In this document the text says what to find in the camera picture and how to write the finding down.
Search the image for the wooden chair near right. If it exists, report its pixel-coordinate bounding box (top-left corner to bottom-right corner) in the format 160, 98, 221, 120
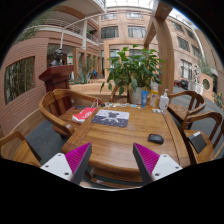
180, 111, 224, 165

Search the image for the wooden chair far right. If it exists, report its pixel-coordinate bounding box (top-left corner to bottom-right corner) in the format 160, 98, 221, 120
168, 90, 206, 125

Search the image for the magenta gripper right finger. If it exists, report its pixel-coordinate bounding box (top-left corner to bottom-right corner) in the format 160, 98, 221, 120
133, 143, 182, 185

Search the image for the yellow drink bottle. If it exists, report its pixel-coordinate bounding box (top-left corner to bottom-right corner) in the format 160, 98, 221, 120
150, 85, 159, 108

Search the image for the dark patterned mouse pad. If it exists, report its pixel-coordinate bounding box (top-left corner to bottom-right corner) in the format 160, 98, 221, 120
92, 109, 130, 128

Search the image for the wooden chair near left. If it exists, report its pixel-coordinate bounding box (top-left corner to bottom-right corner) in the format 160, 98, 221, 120
0, 131, 41, 167

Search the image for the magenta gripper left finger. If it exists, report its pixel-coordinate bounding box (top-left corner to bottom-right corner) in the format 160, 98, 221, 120
41, 143, 92, 185

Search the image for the green potted plant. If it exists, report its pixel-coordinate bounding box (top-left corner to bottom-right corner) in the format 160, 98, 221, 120
100, 47, 165, 102

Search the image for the bronze bust statue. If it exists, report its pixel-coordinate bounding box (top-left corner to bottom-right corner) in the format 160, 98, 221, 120
50, 48, 63, 66

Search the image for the wooden chair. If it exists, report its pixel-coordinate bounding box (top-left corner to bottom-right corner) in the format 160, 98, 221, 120
168, 90, 206, 125
0, 131, 41, 167
180, 111, 224, 165

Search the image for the dark red wooden pedestal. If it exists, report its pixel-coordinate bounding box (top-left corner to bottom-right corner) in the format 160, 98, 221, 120
39, 65, 74, 92

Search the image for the black notebook on chair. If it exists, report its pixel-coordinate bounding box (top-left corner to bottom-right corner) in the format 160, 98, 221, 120
188, 131, 207, 153

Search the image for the wooden pillar beam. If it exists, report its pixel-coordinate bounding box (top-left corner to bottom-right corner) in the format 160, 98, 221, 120
143, 0, 174, 94

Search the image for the black computer mouse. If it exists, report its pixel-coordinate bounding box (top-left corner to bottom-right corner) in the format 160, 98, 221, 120
148, 134, 164, 145

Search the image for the white hand sanitizer pump bottle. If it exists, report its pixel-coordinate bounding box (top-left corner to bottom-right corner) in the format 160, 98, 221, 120
159, 90, 169, 110

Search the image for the wooden armchair left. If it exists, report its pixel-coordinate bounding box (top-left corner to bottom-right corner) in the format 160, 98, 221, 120
39, 89, 102, 137

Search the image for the red and white bag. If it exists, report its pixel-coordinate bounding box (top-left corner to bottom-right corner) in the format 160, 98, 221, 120
72, 107, 95, 123

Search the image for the blue tube bottle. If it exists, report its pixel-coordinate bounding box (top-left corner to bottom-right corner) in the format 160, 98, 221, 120
141, 90, 148, 108

